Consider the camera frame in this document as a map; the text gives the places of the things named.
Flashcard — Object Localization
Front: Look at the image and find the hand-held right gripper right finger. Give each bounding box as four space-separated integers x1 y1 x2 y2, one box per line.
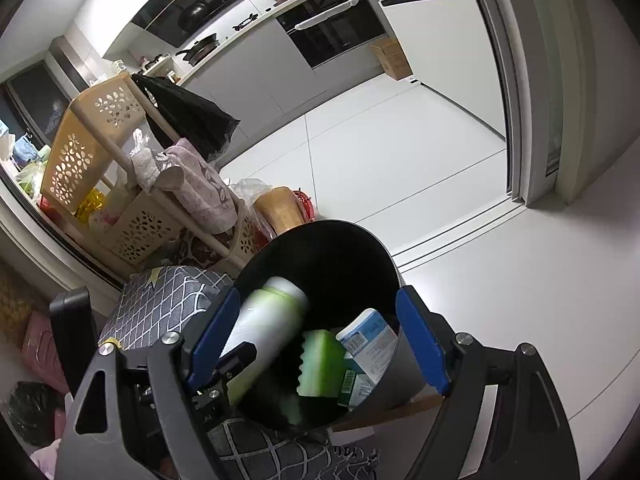
395 285 581 480

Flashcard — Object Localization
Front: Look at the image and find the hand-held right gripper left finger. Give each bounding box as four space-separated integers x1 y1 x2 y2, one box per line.
54 288 242 480

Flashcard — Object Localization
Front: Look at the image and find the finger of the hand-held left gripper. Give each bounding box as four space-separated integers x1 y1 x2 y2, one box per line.
217 342 259 387

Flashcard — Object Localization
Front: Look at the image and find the white green tube bottle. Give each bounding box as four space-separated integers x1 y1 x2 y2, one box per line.
220 276 311 402

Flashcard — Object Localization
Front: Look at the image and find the green sponge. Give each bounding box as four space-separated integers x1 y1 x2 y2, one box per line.
295 329 347 399

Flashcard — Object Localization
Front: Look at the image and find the green white carton box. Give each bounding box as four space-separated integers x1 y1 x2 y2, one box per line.
337 370 377 409

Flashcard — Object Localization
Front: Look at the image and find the black trash bin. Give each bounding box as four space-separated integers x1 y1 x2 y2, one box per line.
227 219 432 432

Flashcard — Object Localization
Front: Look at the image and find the wooden board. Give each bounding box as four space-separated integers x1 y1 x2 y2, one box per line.
330 392 444 434

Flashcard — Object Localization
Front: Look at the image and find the black plastic bag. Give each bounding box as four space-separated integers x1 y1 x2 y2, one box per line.
7 381 66 449

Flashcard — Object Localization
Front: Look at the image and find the yellow net bag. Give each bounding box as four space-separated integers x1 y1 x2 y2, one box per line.
75 187 109 222

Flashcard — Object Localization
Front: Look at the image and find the tan cylindrical container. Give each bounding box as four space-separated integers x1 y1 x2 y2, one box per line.
252 186 306 234

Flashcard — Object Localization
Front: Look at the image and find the pink beige towel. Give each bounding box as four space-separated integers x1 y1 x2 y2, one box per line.
131 137 239 235

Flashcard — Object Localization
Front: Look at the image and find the clear plastic bag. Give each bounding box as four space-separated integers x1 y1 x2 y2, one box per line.
230 177 274 211

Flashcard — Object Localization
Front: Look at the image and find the beige perforated plastic rack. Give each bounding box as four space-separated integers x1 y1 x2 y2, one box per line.
39 72 261 272

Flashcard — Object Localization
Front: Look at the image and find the black hanging bag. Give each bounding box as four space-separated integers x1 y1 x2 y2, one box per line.
131 74 241 162

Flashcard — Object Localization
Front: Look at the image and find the cardboard box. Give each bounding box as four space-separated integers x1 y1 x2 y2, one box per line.
370 37 415 81

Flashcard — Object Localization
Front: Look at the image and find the black frying pan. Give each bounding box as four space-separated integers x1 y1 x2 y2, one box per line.
175 34 220 64

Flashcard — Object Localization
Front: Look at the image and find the white refrigerator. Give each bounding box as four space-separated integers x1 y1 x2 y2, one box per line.
357 0 507 141

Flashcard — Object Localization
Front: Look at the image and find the black built-in oven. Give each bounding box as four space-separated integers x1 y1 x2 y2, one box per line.
275 0 387 69

